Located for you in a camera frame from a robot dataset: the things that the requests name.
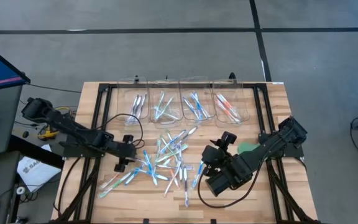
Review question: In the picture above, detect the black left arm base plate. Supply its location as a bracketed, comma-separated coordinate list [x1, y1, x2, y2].
[58, 140, 108, 159]

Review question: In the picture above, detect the white printed booklet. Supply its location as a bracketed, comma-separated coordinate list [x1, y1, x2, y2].
[16, 144, 62, 193]

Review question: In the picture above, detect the green cloth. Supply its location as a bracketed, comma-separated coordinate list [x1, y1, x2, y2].
[237, 141, 260, 155]

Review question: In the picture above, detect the dark grey desk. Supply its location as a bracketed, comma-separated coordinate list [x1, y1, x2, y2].
[0, 151, 21, 224]

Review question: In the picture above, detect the black diagonal beam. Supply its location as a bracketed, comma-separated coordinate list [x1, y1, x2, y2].
[8, 134, 65, 169]

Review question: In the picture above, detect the thick black cable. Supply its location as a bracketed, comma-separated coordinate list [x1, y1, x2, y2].
[57, 156, 82, 217]

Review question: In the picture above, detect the clear plastic bin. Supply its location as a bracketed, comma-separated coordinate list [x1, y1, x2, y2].
[178, 75, 217, 126]
[116, 77, 151, 127]
[147, 77, 185, 129]
[211, 77, 250, 126]

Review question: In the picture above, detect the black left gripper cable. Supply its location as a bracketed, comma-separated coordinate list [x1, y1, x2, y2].
[93, 112, 145, 149]

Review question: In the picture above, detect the yellow black hand tool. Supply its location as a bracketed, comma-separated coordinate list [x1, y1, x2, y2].
[37, 128, 59, 141]

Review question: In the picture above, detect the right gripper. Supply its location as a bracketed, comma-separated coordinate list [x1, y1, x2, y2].
[200, 130, 252, 197]

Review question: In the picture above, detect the thin black monitor cable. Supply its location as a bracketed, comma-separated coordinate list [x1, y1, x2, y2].
[24, 82, 83, 94]

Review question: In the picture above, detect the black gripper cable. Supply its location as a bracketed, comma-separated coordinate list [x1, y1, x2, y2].
[93, 112, 145, 149]
[196, 149, 270, 209]

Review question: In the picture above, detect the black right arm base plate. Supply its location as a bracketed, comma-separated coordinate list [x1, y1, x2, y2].
[257, 133, 305, 159]

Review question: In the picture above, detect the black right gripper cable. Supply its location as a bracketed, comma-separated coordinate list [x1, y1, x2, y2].
[196, 149, 270, 209]

